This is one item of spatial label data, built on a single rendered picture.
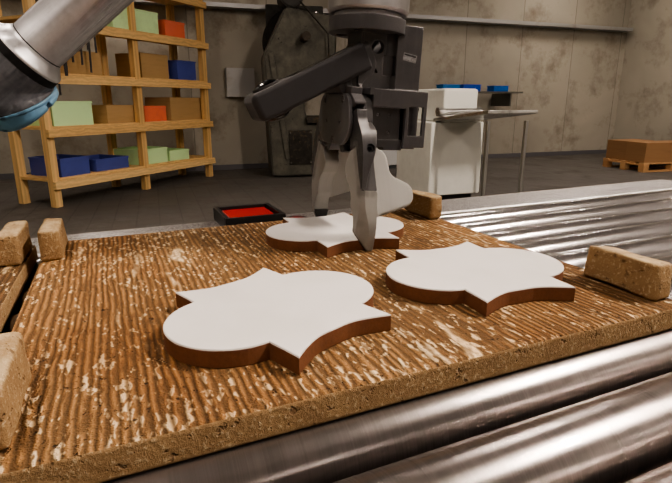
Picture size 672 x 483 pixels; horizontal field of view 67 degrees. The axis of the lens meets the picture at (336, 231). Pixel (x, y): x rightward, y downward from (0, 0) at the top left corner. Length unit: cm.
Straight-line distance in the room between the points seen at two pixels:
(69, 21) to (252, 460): 79
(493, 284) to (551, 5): 1075
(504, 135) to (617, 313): 1009
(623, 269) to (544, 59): 1055
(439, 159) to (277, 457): 531
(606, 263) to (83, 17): 80
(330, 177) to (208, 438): 35
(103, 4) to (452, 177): 494
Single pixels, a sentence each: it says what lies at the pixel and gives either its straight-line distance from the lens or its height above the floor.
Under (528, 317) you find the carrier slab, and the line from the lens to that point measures 35.
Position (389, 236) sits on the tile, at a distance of 47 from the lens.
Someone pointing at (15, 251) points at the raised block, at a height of 95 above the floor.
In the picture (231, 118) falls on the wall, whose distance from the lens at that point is 833.
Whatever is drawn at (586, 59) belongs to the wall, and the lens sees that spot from 1163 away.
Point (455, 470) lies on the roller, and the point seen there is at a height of 92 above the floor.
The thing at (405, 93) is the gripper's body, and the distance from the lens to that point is 48.
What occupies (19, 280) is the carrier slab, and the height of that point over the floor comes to 93.
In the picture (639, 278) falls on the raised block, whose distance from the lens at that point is 41.
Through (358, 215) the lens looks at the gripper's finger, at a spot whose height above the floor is 97.
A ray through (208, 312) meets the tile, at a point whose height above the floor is 95.
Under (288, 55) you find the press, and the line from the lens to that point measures 732.
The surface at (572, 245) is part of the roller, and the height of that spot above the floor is 91.
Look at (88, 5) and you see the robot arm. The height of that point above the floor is 121.
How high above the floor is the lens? 107
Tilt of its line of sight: 14 degrees down
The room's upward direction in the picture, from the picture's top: straight up
